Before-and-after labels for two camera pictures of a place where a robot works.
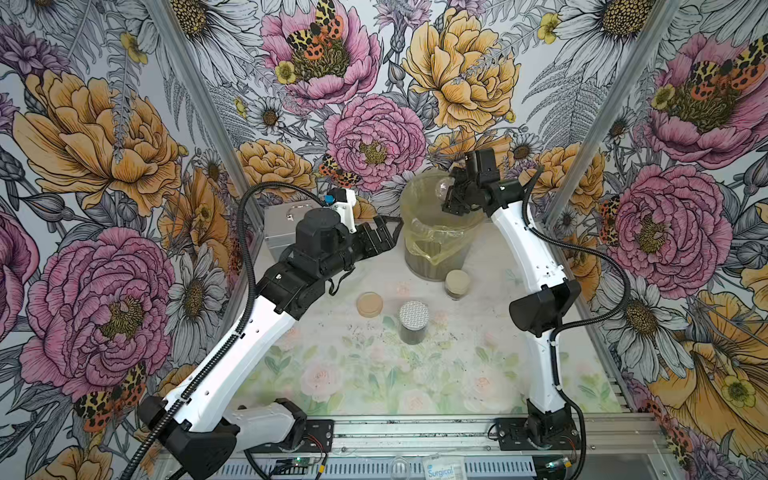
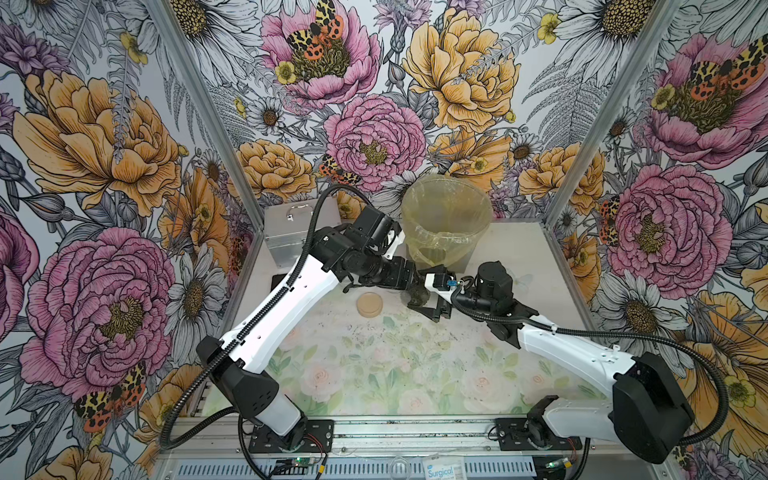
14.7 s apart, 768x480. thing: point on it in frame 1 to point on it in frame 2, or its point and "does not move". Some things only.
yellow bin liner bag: [437, 235] does not move
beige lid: [369, 304] does not move
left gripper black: [366, 234] to [396, 273]
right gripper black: [452, 204] to [434, 314]
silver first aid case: [280, 225] does not move
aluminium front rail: [373, 435] does not move
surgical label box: [437, 467] does not move
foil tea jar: [413, 322] to [418, 296]
